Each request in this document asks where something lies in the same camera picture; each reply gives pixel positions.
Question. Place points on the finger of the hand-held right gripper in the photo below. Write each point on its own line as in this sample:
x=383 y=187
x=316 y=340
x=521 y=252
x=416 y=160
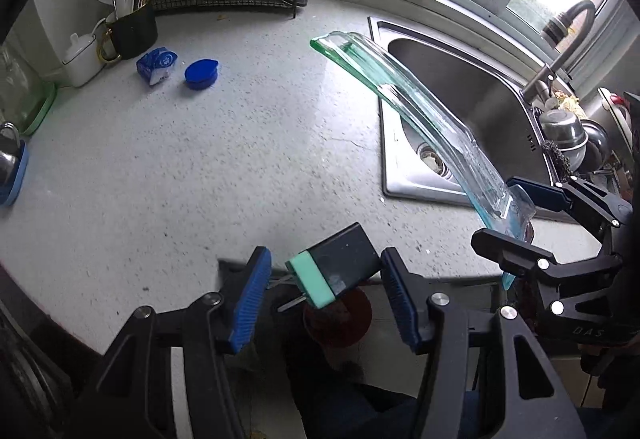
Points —
x=515 y=259
x=540 y=194

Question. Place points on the steel bowl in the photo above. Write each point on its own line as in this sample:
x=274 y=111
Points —
x=562 y=129
x=597 y=139

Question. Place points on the yellow cloth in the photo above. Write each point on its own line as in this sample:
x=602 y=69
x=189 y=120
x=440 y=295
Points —
x=567 y=101

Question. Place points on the blue round lid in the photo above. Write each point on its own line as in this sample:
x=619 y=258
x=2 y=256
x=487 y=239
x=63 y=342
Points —
x=201 y=75

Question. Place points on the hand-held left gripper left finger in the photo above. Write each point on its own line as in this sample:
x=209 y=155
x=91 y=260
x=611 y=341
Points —
x=250 y=299

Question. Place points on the red white container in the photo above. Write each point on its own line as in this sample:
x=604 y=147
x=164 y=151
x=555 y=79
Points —
x=617 y=106

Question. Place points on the green blister package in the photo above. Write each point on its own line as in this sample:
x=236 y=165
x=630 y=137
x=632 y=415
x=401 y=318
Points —
x=425 y=109

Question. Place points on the blue tissue pack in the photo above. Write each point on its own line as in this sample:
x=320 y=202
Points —
x=156 y=65

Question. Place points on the white ceramic pot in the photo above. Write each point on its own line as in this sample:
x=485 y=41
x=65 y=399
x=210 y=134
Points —
x=82 y=59

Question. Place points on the steel teapot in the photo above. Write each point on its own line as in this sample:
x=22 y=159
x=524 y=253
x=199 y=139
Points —
x=7 y=159

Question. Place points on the steel faucet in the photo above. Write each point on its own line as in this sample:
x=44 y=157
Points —
x=555 y=26

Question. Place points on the person's dark trousers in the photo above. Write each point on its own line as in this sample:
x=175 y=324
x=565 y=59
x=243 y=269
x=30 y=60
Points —
x=360 y=409

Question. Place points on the blue dish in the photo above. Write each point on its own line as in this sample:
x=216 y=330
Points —
x=17 y=179

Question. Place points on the green tray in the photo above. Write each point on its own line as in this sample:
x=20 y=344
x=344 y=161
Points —
x=42 y=111

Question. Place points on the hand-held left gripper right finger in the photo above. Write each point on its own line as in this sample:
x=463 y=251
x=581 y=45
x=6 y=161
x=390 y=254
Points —
x=400 y=299

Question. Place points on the glass carafe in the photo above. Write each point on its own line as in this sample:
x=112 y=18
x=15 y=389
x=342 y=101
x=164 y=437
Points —
x=17 y=89

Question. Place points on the red plastic basin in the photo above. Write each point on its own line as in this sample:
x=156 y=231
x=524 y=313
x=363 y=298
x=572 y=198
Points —
x=345 y=324

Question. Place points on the steel sink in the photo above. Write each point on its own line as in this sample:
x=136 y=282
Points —
x=475 y=79

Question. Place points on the steel wool scrubber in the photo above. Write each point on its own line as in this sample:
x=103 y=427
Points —
x=556 y=164

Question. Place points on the dark cooking pan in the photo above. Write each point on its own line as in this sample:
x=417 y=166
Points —
x=25 y=369

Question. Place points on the black green sponge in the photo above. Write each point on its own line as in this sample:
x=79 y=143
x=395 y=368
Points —
x=340 y=259

